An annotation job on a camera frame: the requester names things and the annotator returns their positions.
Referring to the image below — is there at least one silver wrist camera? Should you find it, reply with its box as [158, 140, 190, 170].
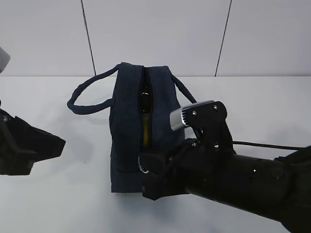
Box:
[0, 47, 11, 73]
[170, 100, 228, 132]

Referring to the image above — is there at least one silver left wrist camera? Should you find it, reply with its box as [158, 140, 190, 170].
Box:
[0, 47, 11, 73]

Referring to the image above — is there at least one navy blue lunch bag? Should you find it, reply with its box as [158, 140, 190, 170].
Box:
[67, 62, 196, 193]

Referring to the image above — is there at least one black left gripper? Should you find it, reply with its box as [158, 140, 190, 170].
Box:
[0, 114, 66, 175]

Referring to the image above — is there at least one yellow lemon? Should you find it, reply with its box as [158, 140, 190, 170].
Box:
[142, 114, 152, 148]

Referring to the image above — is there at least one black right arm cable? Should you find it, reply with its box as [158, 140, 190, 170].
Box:
[232, 141, 311, 151]

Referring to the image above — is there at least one green cucumber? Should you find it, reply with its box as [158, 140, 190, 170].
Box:
[139, 78, 153, 114]

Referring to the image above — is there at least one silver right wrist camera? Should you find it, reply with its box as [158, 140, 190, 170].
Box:
[170, 100, 228, 132]

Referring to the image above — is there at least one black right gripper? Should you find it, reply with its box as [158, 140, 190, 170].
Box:
[138, 138, 200, 200]

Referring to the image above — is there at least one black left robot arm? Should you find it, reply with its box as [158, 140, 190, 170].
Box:
[0, 109, 66, 176]

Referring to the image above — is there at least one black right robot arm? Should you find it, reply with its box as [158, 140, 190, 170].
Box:
[138, 140, 311, 233]

